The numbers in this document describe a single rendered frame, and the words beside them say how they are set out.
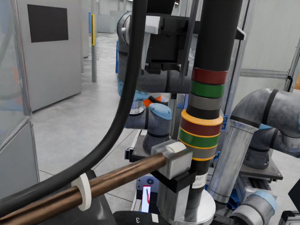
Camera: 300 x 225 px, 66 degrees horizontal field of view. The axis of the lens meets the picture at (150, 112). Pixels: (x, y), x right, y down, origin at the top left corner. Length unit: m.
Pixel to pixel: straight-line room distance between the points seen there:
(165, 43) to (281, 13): 2.10
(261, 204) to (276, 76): 1.86
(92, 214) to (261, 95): 0.59
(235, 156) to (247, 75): 1.62
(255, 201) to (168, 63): 0.53
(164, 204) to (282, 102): 0.56
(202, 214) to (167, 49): 0.22
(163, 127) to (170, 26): 0.83
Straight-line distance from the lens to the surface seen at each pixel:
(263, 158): 1.24
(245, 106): 0.78
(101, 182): 0.18
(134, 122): 1.10
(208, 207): 0.30
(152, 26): 0.23
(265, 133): 1.18
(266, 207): 0.76
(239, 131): 0.79
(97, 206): 0.39
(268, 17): 2.34
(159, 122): 1.11
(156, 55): 0.33
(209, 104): 0.22
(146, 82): 0.51
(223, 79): 0.23
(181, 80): 0.22
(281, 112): 0.76
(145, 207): 0.79
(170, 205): 0.27
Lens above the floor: 1.66
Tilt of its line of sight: 22 degrees down
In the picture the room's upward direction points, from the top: 5 degrees clockwise
